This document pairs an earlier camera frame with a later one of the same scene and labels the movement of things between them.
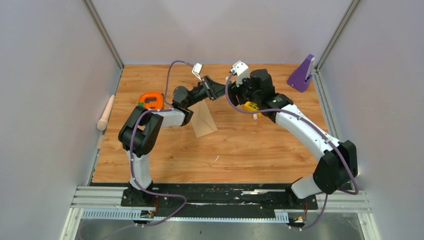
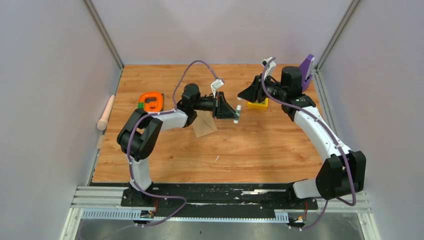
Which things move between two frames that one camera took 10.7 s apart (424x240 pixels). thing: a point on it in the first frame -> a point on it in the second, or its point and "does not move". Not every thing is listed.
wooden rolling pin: x=102 y=124 does not move
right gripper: x=233 y=90 -> x=254 y=92
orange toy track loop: x=157 y=104 does not move
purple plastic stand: x=297 y=80 does not move
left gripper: x=216 y=91 -> x=221 y=108
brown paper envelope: x=203 y=120 does not move
